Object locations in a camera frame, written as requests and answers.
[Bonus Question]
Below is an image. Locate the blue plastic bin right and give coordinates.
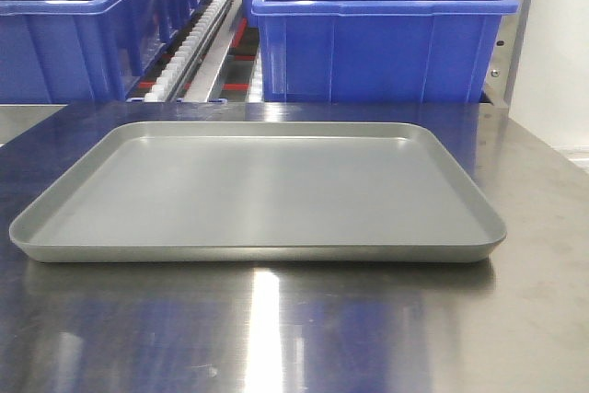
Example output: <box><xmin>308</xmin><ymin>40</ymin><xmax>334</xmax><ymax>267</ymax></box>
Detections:
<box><xmin>251</xmin><ymin>0</ymin><xmax>518</xmax><ymax>103</ymax></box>

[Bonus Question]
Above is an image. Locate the blue plastic bin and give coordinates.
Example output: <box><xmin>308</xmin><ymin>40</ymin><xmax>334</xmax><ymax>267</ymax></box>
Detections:
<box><xmin>1</xmin><ymin>0</ymin><xmax>197</xmax><ymax>104</ymax></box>
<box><xmin>251</xmin><ymin>0</ymin><xmax>518</xmax><ymax>103</ymax></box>

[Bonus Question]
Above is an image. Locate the grey metal tray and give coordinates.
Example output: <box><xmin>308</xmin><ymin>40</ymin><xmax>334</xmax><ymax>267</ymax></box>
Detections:
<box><xmin>9</xmin><ymin>121</ymin><xmax>507</xmax><ymax>262</ymax></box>

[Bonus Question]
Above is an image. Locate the grey metal shelf upright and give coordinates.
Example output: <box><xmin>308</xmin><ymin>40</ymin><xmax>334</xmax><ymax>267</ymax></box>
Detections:
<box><xmin>481</xmin><ymin>0</ymin><xmax>531</xmax><ymax>109</ymax></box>

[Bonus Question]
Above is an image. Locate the blue plastic bin left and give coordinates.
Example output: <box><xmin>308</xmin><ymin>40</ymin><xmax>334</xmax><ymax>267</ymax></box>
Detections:
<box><xmin>1</xmin><ymin>0</ymin><xmax>197</xmax><ymax>104</ymax></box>

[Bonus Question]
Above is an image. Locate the white roller conveyor track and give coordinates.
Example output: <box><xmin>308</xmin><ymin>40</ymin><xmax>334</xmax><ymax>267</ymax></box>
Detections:
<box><xmin>142</xmin><ymin>0</ymin><xmax>231</xmax><ymax>103</ymax></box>

